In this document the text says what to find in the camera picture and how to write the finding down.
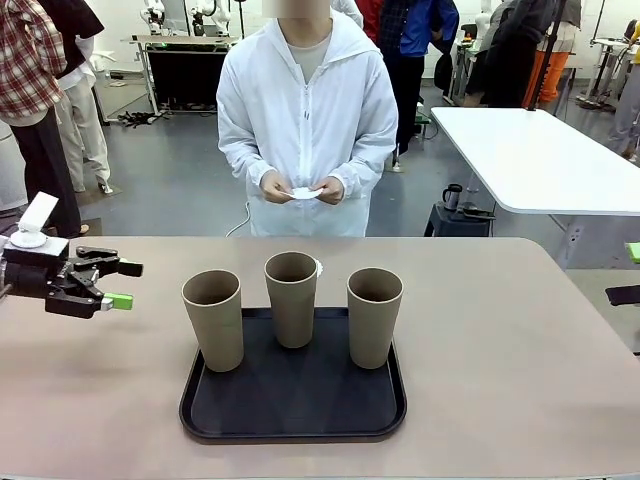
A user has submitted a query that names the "black cable pile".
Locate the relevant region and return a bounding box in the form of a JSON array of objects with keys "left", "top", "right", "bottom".
[{"left": 116, "top": 110, "right": 169, "bottom": 129}]

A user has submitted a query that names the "white frame background table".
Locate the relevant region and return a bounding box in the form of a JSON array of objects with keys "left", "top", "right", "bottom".
[{"left": 451, "top": 39, "right": 489, "bottom": 107}]

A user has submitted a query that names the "black plastic tray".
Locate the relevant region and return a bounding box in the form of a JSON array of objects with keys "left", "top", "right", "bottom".
[{"left": 178, "top": 306, "right": 408, "bottom": 445}]

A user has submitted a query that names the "person in plaid shirt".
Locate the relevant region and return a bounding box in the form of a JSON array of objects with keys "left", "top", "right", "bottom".
[{"left": 0, "top": 0, "right": 84, "bottom": 239}]

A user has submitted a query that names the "person in orange trousers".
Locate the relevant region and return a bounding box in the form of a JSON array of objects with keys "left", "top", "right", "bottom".
[{"left": 522, "top": 0, "right": 584, "bottom": 104}]

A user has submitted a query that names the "black hanging bag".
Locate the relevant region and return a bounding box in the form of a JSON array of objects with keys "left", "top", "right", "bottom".
[{"left": 433, "top": 51, "right": 457, "bottom": 94}]

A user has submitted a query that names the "person's left forearm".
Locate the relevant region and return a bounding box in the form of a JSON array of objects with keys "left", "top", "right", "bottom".
[{"left": 330, "top": 132, "right": 399, "bottom": 202}]

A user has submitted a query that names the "black steel travel mug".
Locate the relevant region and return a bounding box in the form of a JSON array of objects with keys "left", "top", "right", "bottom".
[{"left": 441, "top": 183, "right": 464, "bottom": 212}]

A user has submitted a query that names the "black tool on stool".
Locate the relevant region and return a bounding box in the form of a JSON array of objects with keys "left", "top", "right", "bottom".
[{"left": 462, "top": 204, "right": 497, "bottom": 222}]

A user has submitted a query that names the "person in dark jacket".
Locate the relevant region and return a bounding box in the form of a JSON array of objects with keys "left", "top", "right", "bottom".
[{"left": 467, "top": 0, "right": 557, "bottom": 109}]

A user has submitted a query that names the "white round machine base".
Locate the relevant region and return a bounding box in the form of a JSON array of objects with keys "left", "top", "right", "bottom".
[{"left": 0, "top": 119, "right": 29, "bottom": 217}]

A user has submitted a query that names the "person's right hand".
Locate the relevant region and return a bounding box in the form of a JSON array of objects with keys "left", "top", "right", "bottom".
[{"left": 259, "top": 171, "right": 294, "bottom": 205}]

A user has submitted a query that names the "person in white jacket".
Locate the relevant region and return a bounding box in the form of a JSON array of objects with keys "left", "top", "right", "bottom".
[{"left": 215, "top": 0, "right": 400, "bottom": 238}]

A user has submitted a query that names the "person's right forearm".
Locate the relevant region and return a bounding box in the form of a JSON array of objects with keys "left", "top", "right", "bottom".
[{"left": 217, "top": 132, "right": 284, "bottom": 190}]

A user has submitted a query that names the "person in white shirt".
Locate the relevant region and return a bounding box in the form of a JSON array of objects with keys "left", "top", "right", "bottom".
[{"left": 331, "top": 0, "right": 364, "bottom": 29}]

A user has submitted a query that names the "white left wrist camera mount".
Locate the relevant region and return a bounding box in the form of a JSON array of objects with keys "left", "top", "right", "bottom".
[{"left": 2, "top": 193, "right": 70, "bottom": 265}]

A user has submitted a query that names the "black slanted pole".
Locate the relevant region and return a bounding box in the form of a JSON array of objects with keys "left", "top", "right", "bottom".
[{"left": 522, "top": 0, "right": 569, "bottom": 112}]

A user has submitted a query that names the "white background desk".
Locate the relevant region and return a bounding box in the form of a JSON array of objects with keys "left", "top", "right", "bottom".
[{"left": 582, "top": 36, "right": 637, "bottom": 109}]

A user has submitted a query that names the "person in beige trousers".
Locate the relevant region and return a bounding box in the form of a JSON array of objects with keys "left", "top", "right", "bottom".
[{"left": 39, "top": 0, "right": 114, "bottom": 195}]

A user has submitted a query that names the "white floor cable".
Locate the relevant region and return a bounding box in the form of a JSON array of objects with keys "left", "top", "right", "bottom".
[{"left": 224, "top": 199, "right": 251, "bottom": 239}]

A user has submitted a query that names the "background table with black panel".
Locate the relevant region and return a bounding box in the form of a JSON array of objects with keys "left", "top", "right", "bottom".
[{"left": 127, "top": 34, "right": 239, "bottom": 114}]

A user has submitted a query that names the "white side table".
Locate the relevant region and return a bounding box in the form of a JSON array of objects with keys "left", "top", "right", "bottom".
[{"left": 429, "top": 106, "right": 640, "bottom": 217}]

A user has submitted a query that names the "person in red top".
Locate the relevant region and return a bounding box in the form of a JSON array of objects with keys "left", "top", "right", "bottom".
[{"left": 355, "top": 0, "right": 386, "bottom": 45}]

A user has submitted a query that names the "black plastic stool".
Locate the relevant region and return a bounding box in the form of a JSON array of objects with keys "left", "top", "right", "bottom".
[{"left": 423, "top": 201, "right": 494, "bottom": 238}]

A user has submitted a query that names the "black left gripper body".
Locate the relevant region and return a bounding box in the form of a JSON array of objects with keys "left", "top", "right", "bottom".
[{"left": 2, "top": 260, "right": 77, "bottom": 302}]

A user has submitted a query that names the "person in blue jacket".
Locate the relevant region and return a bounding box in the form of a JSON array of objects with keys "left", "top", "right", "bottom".
[{"left": 377, "top": 0, "right": 460, "bottom": 174}]

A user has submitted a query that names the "tan tall cup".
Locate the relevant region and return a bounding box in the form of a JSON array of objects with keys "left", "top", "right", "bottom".
[
  {"left": 263, "top": 252, "right": 320, "bottom": 350},
  {"left": 181, "top": 269, "right": 245, "bottom": 374},
  {"left": 346, "top": 268, "right": 404, "bottom": 370}
]

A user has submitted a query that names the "person's left hand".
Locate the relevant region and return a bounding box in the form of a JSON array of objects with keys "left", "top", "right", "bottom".
[{"left": 316, "top": 174, "right": 347, "bottom": 207}]

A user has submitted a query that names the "person in grey clothes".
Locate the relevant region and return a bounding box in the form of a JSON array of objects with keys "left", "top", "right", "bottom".
[{"left": 606, "top": 47, "right": 640, "bottom": 164}]

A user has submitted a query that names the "white table leg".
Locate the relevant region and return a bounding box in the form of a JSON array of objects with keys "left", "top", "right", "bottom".
[{"left": 547, "top": 214, "right": 586, "bottom": 271}]

